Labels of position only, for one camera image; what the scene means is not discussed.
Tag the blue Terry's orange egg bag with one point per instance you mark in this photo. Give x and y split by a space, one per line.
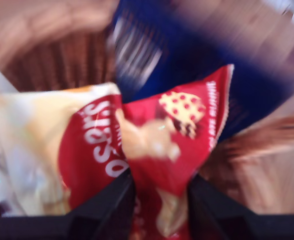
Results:
186 50

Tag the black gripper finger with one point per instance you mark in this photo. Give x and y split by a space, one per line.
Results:
209 202
111 202

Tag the red cream Maltesers egg bag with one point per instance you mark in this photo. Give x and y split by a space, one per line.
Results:
166 155

